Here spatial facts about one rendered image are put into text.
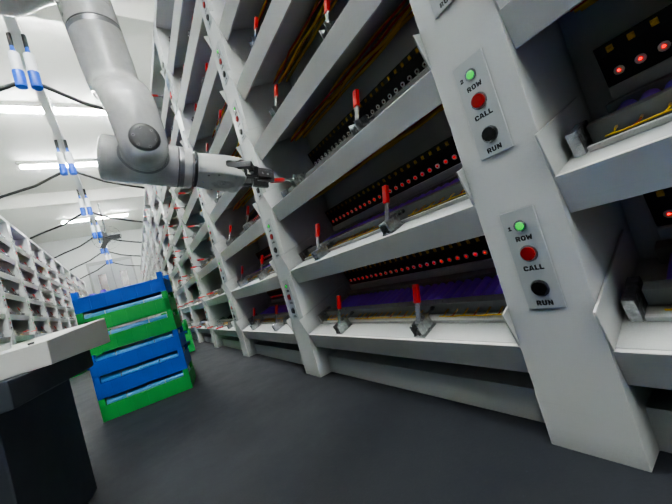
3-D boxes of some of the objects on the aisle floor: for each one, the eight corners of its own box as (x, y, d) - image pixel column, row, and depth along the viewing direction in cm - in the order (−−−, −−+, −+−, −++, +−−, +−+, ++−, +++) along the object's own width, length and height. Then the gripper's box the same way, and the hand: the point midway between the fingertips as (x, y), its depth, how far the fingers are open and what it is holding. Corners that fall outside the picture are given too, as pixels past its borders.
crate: (103, 422, 110) (97, 401, 110) (119, 405, 129) (114, 386, 129) (193, 387, 121) (187, 368, 122) (196, 376, 140) (191, 359, 140)
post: (320, 377, 90) (163, -162, 97) (306, 373, 97) (161, -126, 105) (371, 350, 101) (226, -131, 108) (354, 348, 109) (220, -100, 116)
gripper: (193, 132, 59) (282, 149, 69) (183, 168, 73) (259, 177, 83) (195, 169, 58) (285, 180, 68) (184, 198, 72) (260, 204, 82)
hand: (262, 178), depth 74 cm, fingers open, 3 cm apart
